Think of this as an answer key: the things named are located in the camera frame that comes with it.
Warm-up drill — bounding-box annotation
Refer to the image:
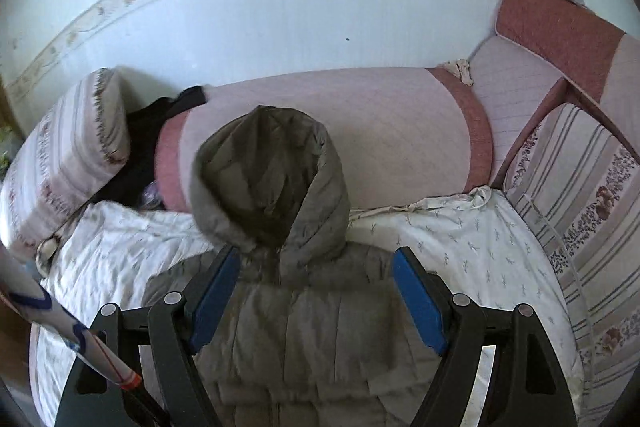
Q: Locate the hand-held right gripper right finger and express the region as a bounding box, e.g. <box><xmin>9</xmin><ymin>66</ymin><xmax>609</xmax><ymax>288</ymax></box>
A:
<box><xmin>391</xmin><ymin>247</ymin><xmax>566</xmax><ymax>427</ymax></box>

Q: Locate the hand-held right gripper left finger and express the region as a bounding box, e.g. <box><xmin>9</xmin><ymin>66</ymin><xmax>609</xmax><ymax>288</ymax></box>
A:
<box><xmin>54</xmin><ymin>244</ymin><xmax>243</xmax><ymax>427</ymax></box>

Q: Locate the grey-brown puffer jacket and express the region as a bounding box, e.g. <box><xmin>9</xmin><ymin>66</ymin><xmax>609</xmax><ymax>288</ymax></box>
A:
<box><xmin>142</xmin><ymin>105</ymin><xmax>451</xmax><ymax>427</ymax></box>

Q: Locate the white leaf print bed sheet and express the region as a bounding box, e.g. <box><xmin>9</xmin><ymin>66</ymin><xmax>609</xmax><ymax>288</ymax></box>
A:
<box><xmin>27</xmin><ymin>187</ymin><xmax>586</xmax><ymax>427</ymax></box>

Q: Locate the purple cloth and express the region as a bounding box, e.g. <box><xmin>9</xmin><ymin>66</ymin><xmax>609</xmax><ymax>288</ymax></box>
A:
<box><xmin>140</xmin><ymin>184</ymin><xmax>167</xmax><ymax>208</ymax></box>

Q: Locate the black cloth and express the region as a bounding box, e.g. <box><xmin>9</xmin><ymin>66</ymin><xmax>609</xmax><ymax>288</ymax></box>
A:
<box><xmin>95</xmin><ymin>86</ymin><xmax>208</xmax><ymax>210</ymax></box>

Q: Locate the white printed tube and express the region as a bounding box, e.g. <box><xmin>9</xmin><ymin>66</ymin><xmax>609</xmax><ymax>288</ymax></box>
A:
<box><xmin>0</xmin><ymin>247</ymin><xmax>143</xmax><ymax>391</ymax></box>

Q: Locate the pink quilted backrest cushion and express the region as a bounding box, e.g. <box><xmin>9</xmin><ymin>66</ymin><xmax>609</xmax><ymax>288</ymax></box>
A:
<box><xmin>155</xmin><ymin>67</ymin><xmax>494</xmax><ymax>211</ymax></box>

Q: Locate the striped floral pillow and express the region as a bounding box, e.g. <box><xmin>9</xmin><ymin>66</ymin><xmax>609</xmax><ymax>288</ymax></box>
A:
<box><xmin>502</xmin><ymin>103</ymin><xmax>640</xmax><ymax>427</ymax></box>
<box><xmin>0</xmin><ymin>68</ymin><xmax>132</xmax><ymax>258</ymax></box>

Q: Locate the beige crumpled cloth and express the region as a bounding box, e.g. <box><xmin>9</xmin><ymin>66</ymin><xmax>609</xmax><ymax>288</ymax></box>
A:
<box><xmin>439</xmin><ymin>58</ymin><xmax>474</xmax><ymax>86</ymax></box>

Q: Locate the pink quilted corner cushion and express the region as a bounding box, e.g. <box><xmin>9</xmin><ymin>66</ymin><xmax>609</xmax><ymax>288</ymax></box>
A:
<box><xmin>470</xmin><ymin>0</ymin><xmax>640</xmax><ymax>188</ymax></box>

